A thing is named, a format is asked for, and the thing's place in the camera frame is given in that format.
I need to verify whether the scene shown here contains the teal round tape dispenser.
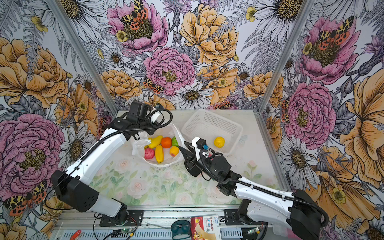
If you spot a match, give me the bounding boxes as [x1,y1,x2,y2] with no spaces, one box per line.
[171,220,191,240]

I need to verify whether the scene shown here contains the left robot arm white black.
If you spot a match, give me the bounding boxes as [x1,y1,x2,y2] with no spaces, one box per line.
[51,101,170,225]

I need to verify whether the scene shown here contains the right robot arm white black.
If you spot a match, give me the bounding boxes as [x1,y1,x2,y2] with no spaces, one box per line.
[179,137,329,240]

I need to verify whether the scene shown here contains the red handled tool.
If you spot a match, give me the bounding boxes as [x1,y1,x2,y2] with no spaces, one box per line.
[70,230,83,240]

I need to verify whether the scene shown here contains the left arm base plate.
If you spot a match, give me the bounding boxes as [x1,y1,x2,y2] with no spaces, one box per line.
[100,210,144,227]

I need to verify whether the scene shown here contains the pink toy strawberry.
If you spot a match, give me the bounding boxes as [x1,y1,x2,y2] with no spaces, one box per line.
[144,148,155,160]

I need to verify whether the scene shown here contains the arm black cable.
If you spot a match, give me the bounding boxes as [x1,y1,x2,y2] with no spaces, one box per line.
[199,149,330,229]
[43,107,174,211]

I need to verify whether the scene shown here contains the yellow toy lemon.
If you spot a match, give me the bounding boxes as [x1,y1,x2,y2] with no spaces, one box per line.
[214,137,226,148]

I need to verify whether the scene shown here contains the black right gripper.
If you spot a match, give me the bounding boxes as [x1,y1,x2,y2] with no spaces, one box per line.
[178,141,219,181]

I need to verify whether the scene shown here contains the white plastic mesh basket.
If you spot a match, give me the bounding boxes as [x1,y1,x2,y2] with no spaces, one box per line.
[182,109,244,155]

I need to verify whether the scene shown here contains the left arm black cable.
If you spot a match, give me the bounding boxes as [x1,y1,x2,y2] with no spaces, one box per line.
[43,107,174,211]

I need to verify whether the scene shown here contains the peach toy fruit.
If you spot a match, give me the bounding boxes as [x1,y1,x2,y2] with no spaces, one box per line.
[170,146,180,158]

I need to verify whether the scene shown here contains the aluminium corner post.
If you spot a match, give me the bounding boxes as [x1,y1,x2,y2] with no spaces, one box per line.
[47,1,118,116]
[258,0,315,115]

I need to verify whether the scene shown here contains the orange toy orange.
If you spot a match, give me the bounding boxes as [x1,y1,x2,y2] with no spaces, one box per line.
[161,137,172,149]

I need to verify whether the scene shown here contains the yellow toy banana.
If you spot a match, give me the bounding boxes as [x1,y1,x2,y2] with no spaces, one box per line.
[145,136,163,150]

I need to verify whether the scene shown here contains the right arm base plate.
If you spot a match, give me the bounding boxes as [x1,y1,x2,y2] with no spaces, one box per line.
[221,209,257,226]

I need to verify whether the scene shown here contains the red white bandage box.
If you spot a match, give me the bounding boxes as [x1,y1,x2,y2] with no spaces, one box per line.
[191,215,222,240]

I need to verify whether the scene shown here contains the green toy leaf fruit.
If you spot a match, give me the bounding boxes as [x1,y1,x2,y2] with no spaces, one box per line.
[172,137,179,147]

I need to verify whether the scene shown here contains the pink transparent packet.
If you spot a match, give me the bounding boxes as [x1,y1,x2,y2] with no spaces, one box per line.
[273,225,300,240]

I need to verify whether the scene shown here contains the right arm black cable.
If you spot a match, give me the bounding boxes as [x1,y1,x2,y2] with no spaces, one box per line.
[199,149,330,229]

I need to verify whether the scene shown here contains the aluminium corner post left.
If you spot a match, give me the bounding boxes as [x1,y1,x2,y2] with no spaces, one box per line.
[47,1,118,116]

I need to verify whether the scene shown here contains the aluminium corner post right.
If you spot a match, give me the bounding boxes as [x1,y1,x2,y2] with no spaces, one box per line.
[258,0,315,115]

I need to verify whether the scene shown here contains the yellow toy corn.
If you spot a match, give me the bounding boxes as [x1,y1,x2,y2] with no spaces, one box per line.
[155,145,164,164]

